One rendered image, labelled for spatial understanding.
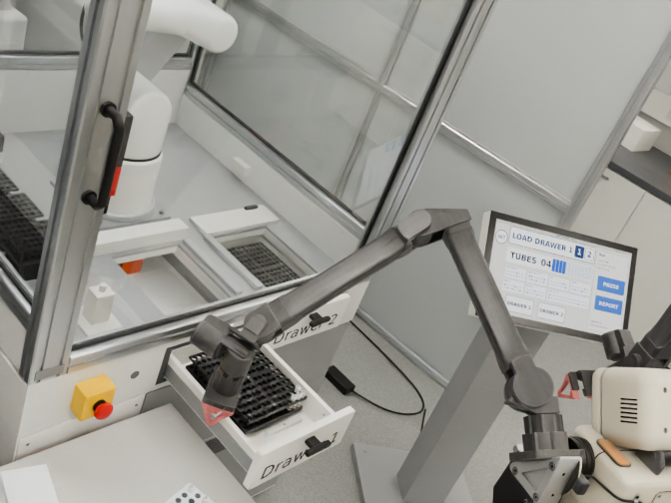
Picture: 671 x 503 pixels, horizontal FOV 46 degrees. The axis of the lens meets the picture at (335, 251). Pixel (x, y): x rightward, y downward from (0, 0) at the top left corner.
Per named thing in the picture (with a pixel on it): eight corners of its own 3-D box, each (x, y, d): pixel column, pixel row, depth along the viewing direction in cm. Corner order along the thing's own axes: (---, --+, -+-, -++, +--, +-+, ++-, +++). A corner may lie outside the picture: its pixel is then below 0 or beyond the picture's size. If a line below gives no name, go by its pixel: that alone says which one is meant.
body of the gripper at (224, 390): (201, 403, 156) (212, 377, 152) (214, 370, 165) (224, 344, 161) (232, 415, 157) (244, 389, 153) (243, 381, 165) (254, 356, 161)
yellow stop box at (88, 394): (112, 413, 165) (119, 388, 162) (81, 424, 160) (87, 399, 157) (99, 397, 168) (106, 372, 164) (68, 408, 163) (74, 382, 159)
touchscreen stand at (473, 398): (490, 575, 276) (646, 360, 226) (371, 562, 263) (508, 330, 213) (454, 463, 317) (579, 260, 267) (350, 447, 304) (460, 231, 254)
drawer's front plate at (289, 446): (339, 443, 185) (356, 409, 179) (247, 491, 164) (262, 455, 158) (335, 437, 185) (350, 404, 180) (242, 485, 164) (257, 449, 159)
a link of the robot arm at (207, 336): (270, 319, 153) (274, 328, 161) (222, 287, 155) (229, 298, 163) (233, 371, 150) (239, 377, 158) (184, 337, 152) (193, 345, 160)
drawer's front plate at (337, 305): (337, 325, 223) (351, 295, 217) (262, 352, 202) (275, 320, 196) (334, 322, 224) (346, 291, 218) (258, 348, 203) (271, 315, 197)
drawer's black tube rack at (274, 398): (298, 417, 184) (307, 397, 181) (241, 443, 171) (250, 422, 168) (240, 356, 195) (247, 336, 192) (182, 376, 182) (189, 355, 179)
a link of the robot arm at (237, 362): (248, 360, 151) (263, 347, 156) (219, 340, 152) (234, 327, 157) (236, 385, 154) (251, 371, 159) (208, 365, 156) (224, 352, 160)
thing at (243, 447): (332, 435, 184) (340, 417, 181) (250, 477, 165) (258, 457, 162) (228, 328, 203) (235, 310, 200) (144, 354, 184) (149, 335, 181)
